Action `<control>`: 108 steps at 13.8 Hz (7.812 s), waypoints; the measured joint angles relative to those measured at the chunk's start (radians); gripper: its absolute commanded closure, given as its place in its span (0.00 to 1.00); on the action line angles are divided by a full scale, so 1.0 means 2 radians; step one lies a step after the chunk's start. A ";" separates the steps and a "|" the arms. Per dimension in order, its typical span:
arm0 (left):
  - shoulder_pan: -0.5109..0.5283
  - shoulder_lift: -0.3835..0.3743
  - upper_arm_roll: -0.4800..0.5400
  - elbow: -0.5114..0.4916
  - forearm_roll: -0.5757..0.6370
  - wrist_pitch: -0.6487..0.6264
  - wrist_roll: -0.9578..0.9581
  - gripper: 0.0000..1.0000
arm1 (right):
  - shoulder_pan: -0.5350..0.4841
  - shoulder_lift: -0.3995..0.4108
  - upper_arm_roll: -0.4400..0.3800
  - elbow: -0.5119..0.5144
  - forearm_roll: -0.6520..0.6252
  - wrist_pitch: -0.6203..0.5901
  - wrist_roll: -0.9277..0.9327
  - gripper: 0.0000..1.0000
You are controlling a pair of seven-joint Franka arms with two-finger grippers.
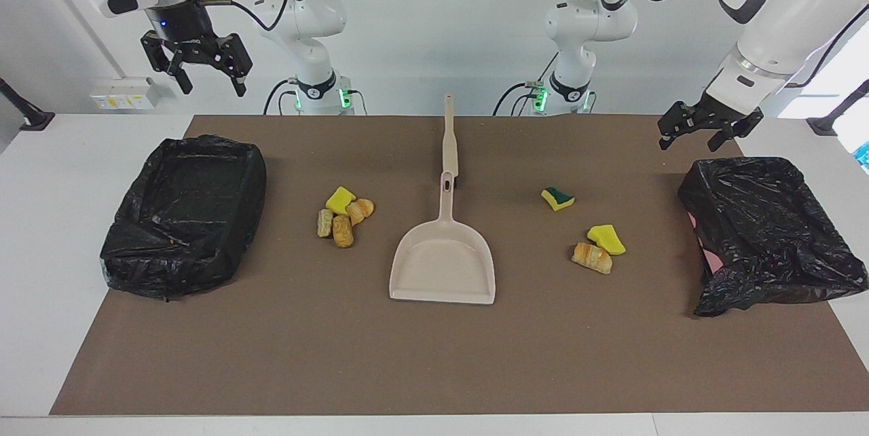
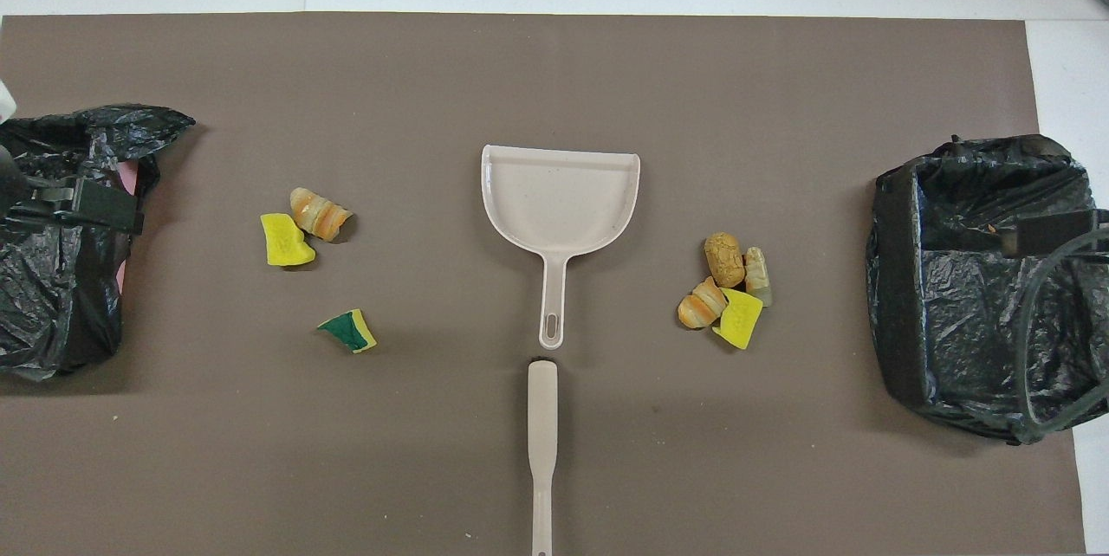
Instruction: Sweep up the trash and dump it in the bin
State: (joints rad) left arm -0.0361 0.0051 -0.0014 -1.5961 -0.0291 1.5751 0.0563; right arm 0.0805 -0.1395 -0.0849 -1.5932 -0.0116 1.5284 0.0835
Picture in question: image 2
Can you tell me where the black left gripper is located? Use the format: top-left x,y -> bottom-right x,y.
9,175 -> 146,236

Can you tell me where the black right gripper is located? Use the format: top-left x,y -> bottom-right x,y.
1001,210 -> 1103,260

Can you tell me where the striped toy bread piece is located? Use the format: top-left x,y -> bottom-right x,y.
289,187 -> 353,242
677,276 -> 729,330

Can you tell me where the green and yellow sponge piece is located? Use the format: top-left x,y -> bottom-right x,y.
316,308 -> 379,354

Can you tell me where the pale toy bread piece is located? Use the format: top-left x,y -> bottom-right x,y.
744,246 -> 774,307

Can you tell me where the brown round toy bread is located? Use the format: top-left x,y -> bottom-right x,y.
704,232 -> 747,289

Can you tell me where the beige plastic dustpan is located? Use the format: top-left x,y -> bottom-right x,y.
481,145 -> 642,351

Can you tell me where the beige hand brush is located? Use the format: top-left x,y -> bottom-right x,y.
527,357 -> 560,556

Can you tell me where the rectangular bin with black bag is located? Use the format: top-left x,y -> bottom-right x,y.
866,134 -> 1109,446

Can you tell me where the pink bin with black bag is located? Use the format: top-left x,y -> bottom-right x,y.
0,104 -> 197,382

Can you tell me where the brown table mat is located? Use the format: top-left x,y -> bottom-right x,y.
0,12 -> 1086,556

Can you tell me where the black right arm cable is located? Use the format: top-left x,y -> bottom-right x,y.
1014,225 -> 1109,444

